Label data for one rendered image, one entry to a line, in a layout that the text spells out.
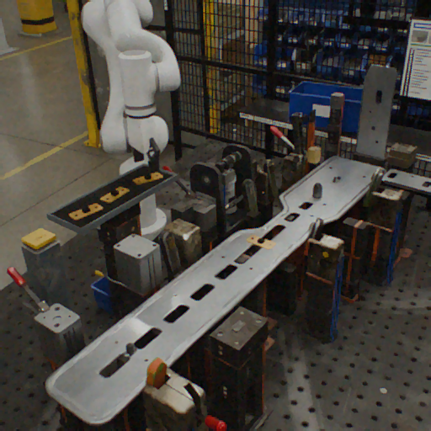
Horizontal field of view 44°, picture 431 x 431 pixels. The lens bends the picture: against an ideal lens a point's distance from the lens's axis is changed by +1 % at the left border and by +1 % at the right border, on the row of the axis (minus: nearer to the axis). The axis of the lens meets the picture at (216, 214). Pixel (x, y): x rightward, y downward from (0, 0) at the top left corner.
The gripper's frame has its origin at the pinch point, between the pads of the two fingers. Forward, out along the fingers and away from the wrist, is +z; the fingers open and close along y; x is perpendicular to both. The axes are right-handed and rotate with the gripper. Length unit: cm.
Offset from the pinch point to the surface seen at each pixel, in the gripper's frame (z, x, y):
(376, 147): 17, 91, 7
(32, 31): 113, 188, -757
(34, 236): 5.1, -37.1, 10.6
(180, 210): 11.4, 3.5, 12.0
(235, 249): 21.0, 12.8, 25.7
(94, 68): 53, 99, -288
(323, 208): 21, 49, 24
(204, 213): 13.5, 10.2, 14.4
